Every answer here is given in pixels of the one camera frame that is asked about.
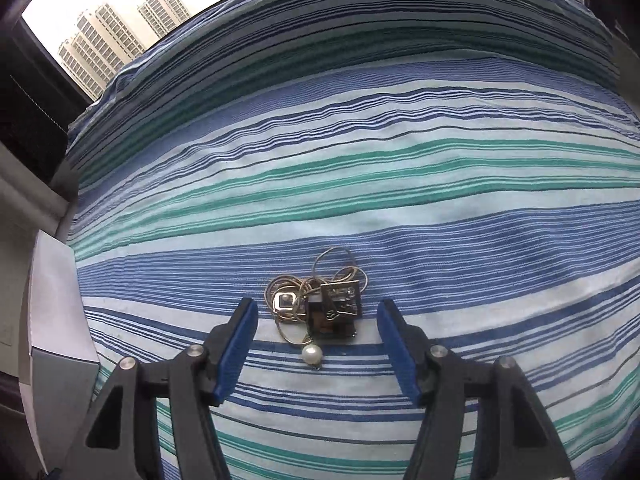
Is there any white box with cardboard bottom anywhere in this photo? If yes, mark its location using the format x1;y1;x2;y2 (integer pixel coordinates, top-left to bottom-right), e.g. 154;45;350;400
20;231;100;471

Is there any blue green striped bed sheet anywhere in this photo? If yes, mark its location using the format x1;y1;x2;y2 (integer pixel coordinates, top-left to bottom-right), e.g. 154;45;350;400
68;0;639;479

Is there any gold wire necklace with pearl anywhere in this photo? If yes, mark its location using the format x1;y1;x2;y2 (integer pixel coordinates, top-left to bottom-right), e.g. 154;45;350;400
263;246;370;372

